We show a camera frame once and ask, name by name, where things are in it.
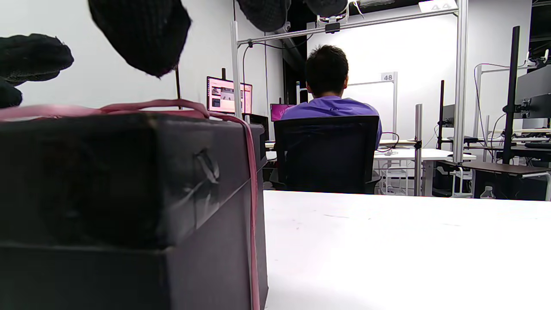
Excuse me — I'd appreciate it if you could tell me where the tall aluminium frame post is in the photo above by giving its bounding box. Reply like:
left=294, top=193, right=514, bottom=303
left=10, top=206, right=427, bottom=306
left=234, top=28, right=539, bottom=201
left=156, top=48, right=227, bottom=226
left=452, top=0, right=470, bottom=164

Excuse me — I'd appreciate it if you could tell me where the thin grey aluminium post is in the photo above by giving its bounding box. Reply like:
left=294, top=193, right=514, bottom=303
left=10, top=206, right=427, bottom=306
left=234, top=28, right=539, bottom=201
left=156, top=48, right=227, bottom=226
left=415, top=103, right=424, bottom=197

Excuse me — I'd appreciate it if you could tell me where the person's right hand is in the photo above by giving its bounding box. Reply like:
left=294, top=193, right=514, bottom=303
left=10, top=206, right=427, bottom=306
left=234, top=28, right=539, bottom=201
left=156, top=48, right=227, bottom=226
left=0, top=0, right=348, bottom=109

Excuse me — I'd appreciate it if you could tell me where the computer monitor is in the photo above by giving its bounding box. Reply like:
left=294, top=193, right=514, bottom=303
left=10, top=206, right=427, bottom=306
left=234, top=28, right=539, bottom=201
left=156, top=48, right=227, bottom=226
left=207, top=77, right=253, bottom=115

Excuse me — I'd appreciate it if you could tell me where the black stand pole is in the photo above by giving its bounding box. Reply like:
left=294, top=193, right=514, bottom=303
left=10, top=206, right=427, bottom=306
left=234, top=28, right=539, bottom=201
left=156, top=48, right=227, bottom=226
left=501, top=26, right=521, bottom=165

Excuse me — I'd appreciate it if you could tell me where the pink bow ribbon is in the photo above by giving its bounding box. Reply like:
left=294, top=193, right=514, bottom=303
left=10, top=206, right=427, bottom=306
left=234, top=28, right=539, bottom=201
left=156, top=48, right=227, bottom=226
left=0, top=99, right=262, bottom=310

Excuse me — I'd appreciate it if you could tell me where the aluminium frame beam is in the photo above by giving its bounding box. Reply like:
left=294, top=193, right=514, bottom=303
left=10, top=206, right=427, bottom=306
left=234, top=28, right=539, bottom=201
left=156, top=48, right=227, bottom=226
left=237, top=8, right=459, bottom=45

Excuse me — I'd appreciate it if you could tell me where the white desk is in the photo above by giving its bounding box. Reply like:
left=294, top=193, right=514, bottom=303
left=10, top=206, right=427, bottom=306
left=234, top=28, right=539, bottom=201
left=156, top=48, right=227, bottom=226
left=374, top=148, right=477, bottom=197

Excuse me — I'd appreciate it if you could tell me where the white partition frame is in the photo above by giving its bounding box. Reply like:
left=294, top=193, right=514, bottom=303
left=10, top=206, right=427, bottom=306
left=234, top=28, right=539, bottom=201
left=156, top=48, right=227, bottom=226
left=347, top=72, right=399, bottom=143

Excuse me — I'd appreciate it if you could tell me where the white number sign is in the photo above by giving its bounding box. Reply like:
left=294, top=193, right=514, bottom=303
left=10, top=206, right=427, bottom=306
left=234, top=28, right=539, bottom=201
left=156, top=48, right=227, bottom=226
left=418, top=0, right=458, bottom=13

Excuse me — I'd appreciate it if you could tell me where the dark brown desk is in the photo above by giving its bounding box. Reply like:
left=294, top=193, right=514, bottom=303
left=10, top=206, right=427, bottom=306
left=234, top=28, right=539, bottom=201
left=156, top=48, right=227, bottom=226
left=439, top=160, right=551, bottom=201

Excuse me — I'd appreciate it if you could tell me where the short aluminium frame post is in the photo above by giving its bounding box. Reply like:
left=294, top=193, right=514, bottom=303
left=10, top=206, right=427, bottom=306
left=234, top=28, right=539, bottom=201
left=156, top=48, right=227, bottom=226
left=230, top=21, right=244, bottom=120

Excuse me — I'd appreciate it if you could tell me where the white wire cart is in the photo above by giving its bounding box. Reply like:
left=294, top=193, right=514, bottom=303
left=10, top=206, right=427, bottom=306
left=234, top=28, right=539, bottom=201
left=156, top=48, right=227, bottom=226
left=380, top=161, right=409, bottom=195

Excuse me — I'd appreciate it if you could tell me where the black gift box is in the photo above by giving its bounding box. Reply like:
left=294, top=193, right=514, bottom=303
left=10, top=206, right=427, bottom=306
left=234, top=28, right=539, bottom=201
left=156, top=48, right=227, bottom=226
left=0, top=113, right=269, bottom=310

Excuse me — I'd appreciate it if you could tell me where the small pink-screen monitor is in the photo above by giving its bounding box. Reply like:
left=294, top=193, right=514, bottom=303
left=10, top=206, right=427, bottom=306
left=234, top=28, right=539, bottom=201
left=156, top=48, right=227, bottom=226
left=270, top=103, right=296, bottom=122

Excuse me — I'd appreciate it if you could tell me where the thin black monitor pole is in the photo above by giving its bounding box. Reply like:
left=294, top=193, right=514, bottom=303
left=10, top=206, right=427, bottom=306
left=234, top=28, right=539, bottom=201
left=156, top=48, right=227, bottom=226
left=436, top=80, right=446, bottom=150

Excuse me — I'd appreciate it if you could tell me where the dark monitor back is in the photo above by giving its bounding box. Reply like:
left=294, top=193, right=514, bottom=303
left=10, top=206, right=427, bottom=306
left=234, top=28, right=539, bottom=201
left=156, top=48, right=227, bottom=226
left=514, top=65, right=551, bottom=120

